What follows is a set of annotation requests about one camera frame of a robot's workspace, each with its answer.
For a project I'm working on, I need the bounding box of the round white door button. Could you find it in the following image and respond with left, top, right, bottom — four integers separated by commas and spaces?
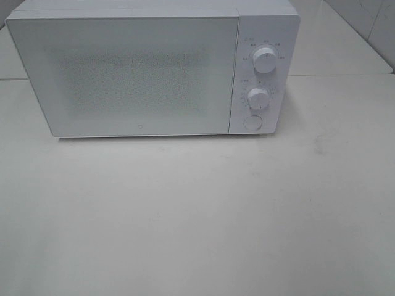
244, 115, 263, 131

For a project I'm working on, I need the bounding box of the white dial knob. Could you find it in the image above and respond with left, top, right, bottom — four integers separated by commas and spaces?
247, 88, 270, 110
252, 45, 278, 74

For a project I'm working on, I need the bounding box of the white microwave door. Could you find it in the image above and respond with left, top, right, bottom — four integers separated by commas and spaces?
7, 17, 238, 138

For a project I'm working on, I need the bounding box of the white microwave oven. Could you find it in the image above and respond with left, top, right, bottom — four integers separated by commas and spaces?
5, 1, 301, 136

